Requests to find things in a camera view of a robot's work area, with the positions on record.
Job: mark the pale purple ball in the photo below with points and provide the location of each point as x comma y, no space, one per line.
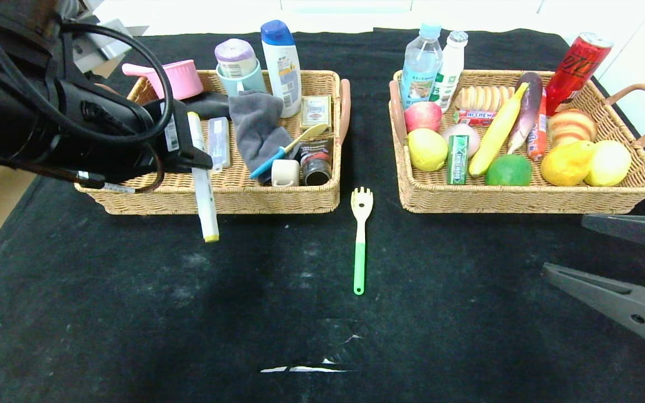
471,134

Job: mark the white milk bottle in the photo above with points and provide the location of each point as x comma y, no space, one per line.
450,66

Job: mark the clear plastic case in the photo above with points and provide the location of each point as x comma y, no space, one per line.
220,143

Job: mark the black pouch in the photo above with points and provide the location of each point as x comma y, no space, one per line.
210,105

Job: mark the small white cup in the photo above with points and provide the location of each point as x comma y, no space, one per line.
284,172

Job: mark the clear water bottle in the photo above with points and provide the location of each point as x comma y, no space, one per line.
420,66

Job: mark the red sausage stick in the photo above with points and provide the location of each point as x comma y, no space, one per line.
537,140

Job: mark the orange yellow pear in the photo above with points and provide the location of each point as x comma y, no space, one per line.
566,164

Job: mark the yellow lemon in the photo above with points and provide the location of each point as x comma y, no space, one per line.
611,163
428,149

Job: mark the red candy pack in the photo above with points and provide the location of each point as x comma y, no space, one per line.
471,117

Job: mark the small printed card box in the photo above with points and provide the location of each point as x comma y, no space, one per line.
315,112

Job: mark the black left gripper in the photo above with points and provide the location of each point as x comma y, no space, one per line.
172,134

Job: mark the green gum pack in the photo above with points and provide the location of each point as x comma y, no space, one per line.
458,159

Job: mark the grey towel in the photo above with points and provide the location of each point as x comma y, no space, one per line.
254,127

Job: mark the striped round bread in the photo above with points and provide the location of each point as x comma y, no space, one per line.
571,126

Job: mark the green lime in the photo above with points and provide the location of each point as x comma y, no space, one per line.
508,170

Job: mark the purple eggplant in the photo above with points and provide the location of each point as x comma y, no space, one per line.
531,95

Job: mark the white marker yellow tip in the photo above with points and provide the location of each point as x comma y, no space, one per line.
206,201

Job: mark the black red cylinder can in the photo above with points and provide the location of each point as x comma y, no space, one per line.
316,167

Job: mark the yellow banana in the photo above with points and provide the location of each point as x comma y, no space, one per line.
496,134

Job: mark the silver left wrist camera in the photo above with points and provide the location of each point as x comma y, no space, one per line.
104,47

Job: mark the purple bag roll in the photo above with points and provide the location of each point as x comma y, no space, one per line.
235,57

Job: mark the red drink can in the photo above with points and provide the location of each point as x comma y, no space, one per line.
577,70

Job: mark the red apple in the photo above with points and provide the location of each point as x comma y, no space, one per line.
422,115

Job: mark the teal cup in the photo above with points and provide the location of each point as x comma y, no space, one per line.
251,83

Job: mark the white shampoo bottle blue cap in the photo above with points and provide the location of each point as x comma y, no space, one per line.
279,71

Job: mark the pink ribbed saucepan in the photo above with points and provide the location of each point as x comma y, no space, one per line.
185,81

